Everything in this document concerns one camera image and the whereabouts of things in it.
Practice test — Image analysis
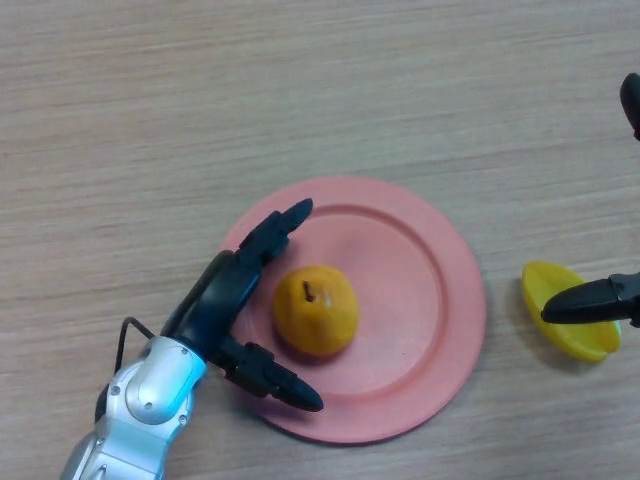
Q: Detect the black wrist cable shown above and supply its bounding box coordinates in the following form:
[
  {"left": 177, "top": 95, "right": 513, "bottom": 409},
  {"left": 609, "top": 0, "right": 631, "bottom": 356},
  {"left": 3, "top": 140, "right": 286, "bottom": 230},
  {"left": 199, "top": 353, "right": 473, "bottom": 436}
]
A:
[{"left": 115, "top": 317, "right": 162, "bottom": 374}]

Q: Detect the yellow pear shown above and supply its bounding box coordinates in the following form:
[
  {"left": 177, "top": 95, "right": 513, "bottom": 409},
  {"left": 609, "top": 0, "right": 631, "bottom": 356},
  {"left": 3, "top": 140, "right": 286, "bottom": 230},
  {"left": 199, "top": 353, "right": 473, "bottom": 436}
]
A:
[{"left": 272, "top": 264, "right": 360, "bottom": 357}]

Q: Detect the yellow starfruit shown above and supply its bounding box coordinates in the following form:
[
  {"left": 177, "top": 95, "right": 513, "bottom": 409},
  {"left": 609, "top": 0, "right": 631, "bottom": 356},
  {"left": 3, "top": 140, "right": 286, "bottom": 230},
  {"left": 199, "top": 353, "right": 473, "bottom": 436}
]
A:
[{"left": 521, "top": 260, "right": 622, "bottom": 364}]

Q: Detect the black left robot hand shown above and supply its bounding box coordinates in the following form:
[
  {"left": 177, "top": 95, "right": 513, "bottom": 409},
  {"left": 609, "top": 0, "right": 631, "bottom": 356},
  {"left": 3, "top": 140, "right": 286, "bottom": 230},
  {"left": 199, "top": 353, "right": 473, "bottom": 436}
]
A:
[{"left": 160, "top": 197, "right": 325, "bottom": 414}]

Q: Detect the pink round plate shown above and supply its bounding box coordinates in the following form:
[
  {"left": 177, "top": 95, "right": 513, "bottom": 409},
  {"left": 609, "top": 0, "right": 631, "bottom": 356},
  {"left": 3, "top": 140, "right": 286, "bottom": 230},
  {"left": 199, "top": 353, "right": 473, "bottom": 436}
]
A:
[{"left": 218, "top": 175, "right": 487, "bottom": 445}]

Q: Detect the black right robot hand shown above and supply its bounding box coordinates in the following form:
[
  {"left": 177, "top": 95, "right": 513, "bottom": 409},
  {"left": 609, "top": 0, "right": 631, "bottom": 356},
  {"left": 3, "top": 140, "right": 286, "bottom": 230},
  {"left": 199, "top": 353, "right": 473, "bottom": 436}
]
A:
[{"left": 541, "top": 72, "right": 640, "bottom": 329}]

